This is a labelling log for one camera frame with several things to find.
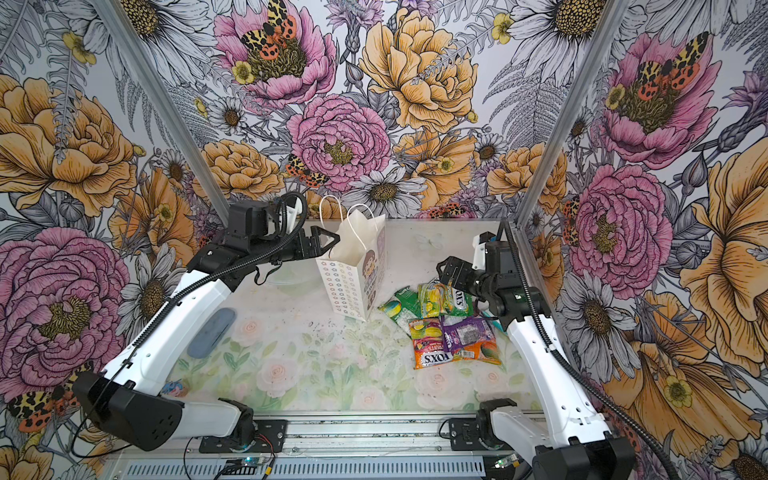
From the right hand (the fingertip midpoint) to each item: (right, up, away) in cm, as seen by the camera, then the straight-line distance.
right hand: (448, 278), depth 76 cm
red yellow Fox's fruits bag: (-4, -19, +11) cm, 22 cm away
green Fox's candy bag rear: (+7, -9, +14) cm, 18 cm away
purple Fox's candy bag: (+6, -16, +11) cm, 20 cm away
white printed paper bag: (-24, 0, +2) cm, 24 cm away
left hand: (-30, +7, -4) cm, 31 cm away
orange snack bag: (+12, -21, +9) cm, 26 cm away
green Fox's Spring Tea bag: (-2, -8, +16) cm, 19 cm away
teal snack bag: (+17, -15, +13) cm, 26 cm away
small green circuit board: (-50, -45, -3) cm, 67 cm away
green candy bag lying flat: (-11, -11, +18) cm, 24 cm away
